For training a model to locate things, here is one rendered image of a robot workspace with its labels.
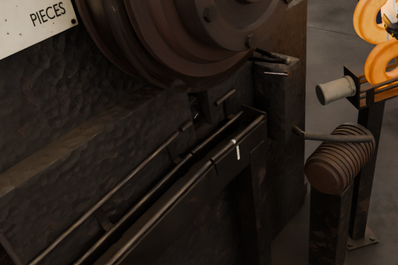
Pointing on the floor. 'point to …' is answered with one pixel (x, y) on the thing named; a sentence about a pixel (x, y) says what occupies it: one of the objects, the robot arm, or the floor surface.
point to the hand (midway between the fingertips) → (385, 6)
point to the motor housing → (334, 193)
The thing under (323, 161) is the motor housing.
